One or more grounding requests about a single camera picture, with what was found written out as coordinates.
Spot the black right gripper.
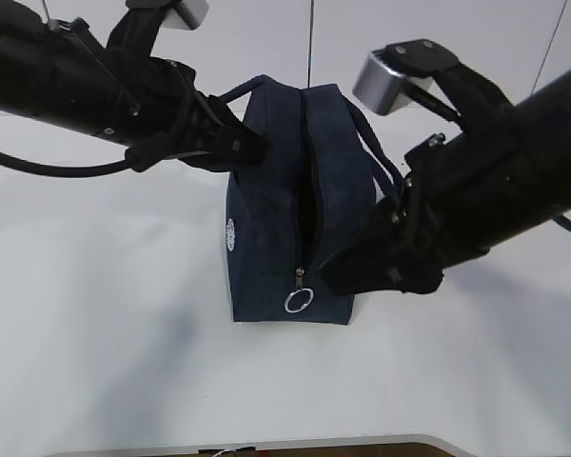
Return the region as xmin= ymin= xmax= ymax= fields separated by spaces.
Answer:
xmin=321 ymin=66 xmax=519 ymax=296

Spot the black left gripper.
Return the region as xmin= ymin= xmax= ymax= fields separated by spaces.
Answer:
xmin=69 ymin=9 xmax=269 ymax=172

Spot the silver zipper pull ring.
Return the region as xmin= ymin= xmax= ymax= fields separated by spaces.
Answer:
xmin=284 ymin=268 xmax=315 ymax=315

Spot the dark navy lunch bag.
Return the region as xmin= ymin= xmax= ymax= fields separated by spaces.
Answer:
xmin=224 ymin=75 xmax=403 ymax=326

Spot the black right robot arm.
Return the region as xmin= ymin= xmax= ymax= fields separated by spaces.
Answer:
xmin=321 ymin=39 xmax=571 ymax=295

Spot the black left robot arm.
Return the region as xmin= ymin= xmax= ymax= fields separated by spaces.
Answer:
xmin=0 ymin=1 xmax=269 ymax=179

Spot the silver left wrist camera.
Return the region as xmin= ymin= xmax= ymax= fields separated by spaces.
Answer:
xmin=126 ymin=0 xmax=209 ymax=30

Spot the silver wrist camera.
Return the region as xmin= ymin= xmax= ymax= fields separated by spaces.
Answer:
xmin=351 ymin=38 xmax=461 ymax=116
xmin=126 ymin=0 xmax=209 ymax=30

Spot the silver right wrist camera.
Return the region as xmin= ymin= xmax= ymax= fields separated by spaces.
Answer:
xmin=351 ymin=38 xmax=461 ymax=116

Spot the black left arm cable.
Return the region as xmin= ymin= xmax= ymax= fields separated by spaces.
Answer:
xmin=0 ymin=142 xmax=139 ymax=179

